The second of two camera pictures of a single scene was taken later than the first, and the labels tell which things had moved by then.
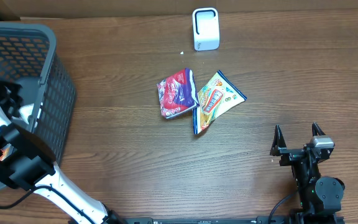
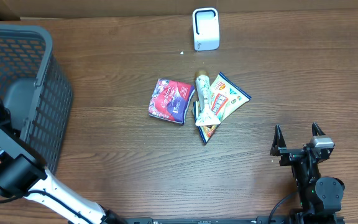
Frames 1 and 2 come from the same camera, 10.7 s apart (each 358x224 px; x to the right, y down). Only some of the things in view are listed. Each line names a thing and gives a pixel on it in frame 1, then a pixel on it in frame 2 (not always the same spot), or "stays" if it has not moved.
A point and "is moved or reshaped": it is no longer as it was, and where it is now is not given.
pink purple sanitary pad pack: (178, 93) is moved or reshaped
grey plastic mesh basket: (29, 54) stays
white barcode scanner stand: (206, 23) stays
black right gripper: (289, 155) stays
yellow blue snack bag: (217, 95) is moved or reshaped
